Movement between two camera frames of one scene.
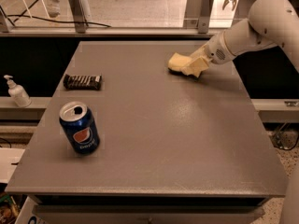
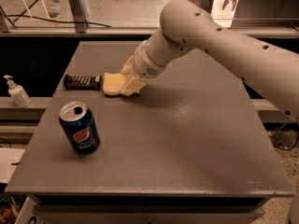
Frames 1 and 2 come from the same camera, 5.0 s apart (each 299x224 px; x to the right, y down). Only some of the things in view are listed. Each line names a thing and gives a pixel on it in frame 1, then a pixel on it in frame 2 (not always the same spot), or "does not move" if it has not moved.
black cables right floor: x=285 y=137 does not move
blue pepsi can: x=80 y=126 does not move
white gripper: x=216 y=50 to x=144 y=64
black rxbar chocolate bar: x=82 y=82 does not move
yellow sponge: x=178 y=62 to x=111 y=84
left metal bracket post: x=77 y=8 does not move
